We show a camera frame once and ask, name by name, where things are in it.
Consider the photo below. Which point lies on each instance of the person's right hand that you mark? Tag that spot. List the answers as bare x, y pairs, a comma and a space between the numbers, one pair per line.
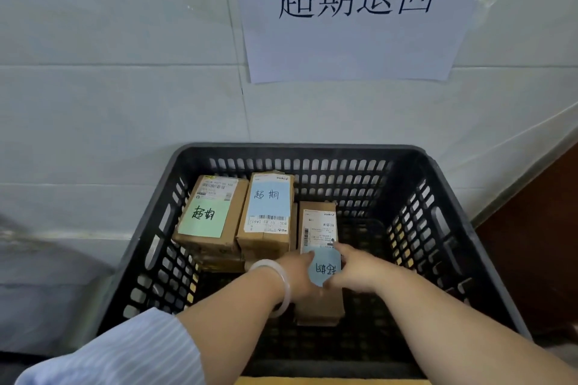
361, 272

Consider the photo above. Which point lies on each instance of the person's left hand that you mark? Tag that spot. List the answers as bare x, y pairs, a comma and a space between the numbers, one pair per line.
300, 276

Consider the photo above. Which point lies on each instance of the box with green note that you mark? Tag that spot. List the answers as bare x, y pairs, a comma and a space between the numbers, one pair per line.
212, 199

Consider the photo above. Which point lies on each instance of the black plastic crate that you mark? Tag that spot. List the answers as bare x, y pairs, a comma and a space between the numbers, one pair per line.
316, 151

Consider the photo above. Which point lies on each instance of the person's left forearm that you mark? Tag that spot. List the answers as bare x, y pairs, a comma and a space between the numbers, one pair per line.
226, 335

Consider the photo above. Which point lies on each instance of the light blue striped sleeve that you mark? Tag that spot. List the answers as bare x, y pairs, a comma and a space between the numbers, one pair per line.
122, 353

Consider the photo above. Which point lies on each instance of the cardboard box black print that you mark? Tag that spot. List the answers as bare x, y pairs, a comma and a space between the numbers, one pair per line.
316, 381

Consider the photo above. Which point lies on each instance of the person's right forearm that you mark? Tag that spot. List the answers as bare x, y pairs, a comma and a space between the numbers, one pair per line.
474, 339

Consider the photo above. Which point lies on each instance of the brown wooden cabinet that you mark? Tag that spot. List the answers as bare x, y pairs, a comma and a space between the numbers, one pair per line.
537, 254

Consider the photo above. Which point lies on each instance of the white paper sign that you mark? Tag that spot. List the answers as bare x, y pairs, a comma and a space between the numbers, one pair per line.
352, 51

